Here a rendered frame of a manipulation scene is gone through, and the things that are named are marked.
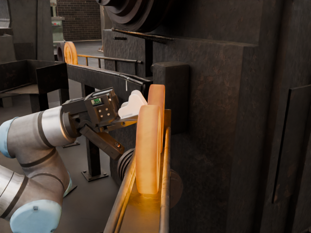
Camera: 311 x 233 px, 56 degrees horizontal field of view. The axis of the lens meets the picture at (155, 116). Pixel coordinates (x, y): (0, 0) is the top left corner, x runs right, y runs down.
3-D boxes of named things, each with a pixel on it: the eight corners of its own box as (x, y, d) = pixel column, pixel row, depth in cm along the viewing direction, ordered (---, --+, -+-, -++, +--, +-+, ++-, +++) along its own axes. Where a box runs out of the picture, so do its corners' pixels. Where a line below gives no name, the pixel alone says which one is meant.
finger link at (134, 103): (153, 90, 61) (112, 101, 62) (161, 116, 63) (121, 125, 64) (154, 86, 64) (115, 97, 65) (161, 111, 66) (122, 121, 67)
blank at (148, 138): (161, 99, 58) (144, 98, 58) (157, 115, 43) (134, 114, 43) (160, 172, 61) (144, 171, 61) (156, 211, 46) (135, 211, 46)
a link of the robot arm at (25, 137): (24, 148, 77) (6, 115, 73) (67, 137, 75) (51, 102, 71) (6, 169, 68) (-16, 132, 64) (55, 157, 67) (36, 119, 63)
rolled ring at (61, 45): (61, 41, 194) (66, 41, 195) (55, 43, 209) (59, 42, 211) (65, 69, 198) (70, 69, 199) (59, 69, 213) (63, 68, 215)
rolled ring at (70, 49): (70, 76, 191) (75, 76, 193) (73, 57, 177) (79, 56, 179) (63, 56, 199) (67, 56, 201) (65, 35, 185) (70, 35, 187)
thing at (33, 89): (43, 177, 180) (26, 59, 156) (78, 186, 170) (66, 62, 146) (17, 195, 162) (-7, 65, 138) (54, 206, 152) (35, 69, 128)
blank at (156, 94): (165, 81, 72) (152, 80, 72) (164, 89, 57) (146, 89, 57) (163, 140, 76) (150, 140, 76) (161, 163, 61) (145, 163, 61)
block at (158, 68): (176, 125, 108) (178, 59, 100) (189, 131, 102) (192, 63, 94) (152, 130, 103) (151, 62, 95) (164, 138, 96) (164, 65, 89)
